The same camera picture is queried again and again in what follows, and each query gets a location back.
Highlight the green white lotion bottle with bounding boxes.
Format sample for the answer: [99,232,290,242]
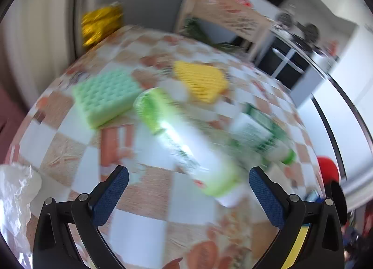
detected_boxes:
[133,87,246,208]

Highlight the red plastic stool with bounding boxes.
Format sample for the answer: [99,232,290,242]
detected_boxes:
[317,156,339,184]

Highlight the white plastic bag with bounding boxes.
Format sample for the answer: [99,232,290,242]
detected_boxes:
[1,163,42,268]

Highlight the green white small bottle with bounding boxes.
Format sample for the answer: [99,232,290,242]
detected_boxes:
[229,103,296,165]

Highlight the white refrigerator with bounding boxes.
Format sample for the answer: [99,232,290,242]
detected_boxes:
[298,25,372,179]

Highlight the green sponge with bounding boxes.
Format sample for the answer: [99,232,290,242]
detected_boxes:
[72,70,143,129]

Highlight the checkered floral tablecloth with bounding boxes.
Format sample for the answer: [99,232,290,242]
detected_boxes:
[8,26,322,268]

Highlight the black built-in oven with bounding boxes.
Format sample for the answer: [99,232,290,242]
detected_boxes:
[254,36,310,90]

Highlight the yellow sponge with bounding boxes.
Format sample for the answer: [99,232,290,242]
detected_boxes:
[173,61,229,103]

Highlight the gold foil bag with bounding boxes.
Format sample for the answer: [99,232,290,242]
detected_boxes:
[81,3,124,49]

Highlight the green vegetables on chair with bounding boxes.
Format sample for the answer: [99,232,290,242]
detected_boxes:
[181,18,243,53]

